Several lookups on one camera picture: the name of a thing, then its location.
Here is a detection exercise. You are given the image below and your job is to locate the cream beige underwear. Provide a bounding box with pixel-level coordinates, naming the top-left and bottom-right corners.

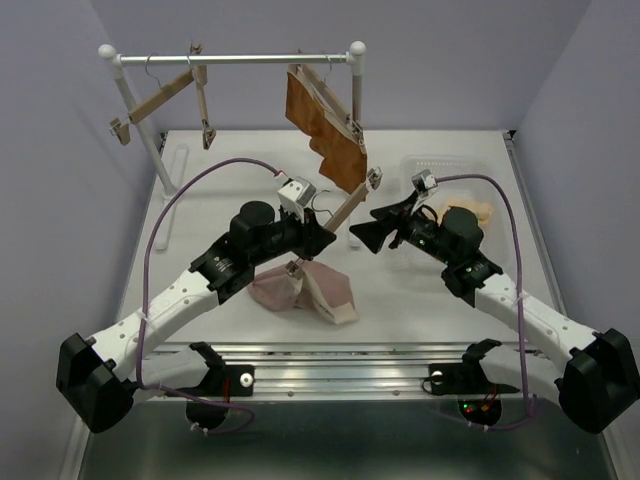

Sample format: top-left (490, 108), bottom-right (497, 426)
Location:
top-left (438, 196), bottom-right (494, 230)

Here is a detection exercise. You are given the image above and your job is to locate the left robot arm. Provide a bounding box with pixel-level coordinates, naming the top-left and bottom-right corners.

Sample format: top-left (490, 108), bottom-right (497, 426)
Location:
top-left (56, 201), bottom-right (336, 433)

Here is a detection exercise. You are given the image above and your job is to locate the pink underwear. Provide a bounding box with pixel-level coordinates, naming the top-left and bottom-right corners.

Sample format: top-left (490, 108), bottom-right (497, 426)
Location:
top-left (247, 261), bottom-right (360, 325)

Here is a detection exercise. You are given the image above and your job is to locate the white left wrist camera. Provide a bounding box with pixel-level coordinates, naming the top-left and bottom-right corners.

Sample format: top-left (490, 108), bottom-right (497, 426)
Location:
top-left (277, 177), bottom-right (317, 221)

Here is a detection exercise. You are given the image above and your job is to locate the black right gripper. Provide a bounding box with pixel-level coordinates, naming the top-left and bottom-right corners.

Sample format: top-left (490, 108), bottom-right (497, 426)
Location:
top-left (348, 190), bottom-right (456, 266)

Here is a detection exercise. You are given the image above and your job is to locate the aluminium mounting rail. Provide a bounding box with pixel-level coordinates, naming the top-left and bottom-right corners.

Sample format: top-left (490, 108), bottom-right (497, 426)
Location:
top-left (144, 342), bottom-right (611, 401)

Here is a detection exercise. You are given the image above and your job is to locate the clear plastic basket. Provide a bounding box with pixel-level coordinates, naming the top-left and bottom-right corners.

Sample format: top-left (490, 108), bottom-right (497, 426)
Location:
top-left (399, 154), bottom-right (516, 277)

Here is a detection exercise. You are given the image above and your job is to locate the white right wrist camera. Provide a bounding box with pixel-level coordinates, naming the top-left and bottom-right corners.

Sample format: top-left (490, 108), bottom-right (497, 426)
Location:
top-left (411, 169), bottom-right (438, 208)

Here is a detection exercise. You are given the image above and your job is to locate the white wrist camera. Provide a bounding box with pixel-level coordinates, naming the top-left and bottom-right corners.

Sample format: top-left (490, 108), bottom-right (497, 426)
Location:
top-left (411, 169), bottom-right (438, 208)
top-left (277, 177), bottom-right (317, 221)

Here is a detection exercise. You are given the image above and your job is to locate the beige hanger with pink underwear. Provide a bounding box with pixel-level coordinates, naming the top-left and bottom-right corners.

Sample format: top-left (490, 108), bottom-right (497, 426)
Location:
top-left (283, 164), bottom-right (384, 279)

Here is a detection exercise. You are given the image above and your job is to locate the beige hanger with brown underwear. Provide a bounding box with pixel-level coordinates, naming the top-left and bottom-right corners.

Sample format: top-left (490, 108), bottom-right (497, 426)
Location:
top-left (289, 42), bottom-right (366, 149)

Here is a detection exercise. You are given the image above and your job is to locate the beige clip hanger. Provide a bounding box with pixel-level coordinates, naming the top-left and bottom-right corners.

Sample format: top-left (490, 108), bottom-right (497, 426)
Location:
top-left (188, 60), bottom-right (216, 150)
top-left (107, 53), bottom-right (195, 146)

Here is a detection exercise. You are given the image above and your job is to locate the brown underwear on rack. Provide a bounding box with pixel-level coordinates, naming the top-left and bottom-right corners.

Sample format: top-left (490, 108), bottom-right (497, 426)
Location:
top-left (285, 69), bottom-right (368, 193)

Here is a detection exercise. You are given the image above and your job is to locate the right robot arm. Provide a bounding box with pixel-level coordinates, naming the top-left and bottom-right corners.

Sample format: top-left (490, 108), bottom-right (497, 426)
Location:
top-left (349, 199), bottom-right (639, 434)

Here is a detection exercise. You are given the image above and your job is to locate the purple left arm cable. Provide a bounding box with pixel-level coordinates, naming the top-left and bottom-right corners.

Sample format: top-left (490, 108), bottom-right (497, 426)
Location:
top-left (134, 157), bottom-right (289, 435)

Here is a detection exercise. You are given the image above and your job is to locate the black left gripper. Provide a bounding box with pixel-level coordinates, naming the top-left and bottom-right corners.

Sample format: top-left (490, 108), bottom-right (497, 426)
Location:
top-left (250, 203), bottom-right (336, 267)

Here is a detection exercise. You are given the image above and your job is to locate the empty beige clip hanger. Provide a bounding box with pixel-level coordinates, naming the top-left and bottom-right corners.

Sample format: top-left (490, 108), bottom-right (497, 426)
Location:
top-left (107, 53), bottom-right (195, 146)

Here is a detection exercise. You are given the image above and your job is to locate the white clothes rack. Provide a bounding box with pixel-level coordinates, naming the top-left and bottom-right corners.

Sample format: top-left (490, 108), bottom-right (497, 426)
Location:
top-left (97, 41), bottom-right (369, 250)

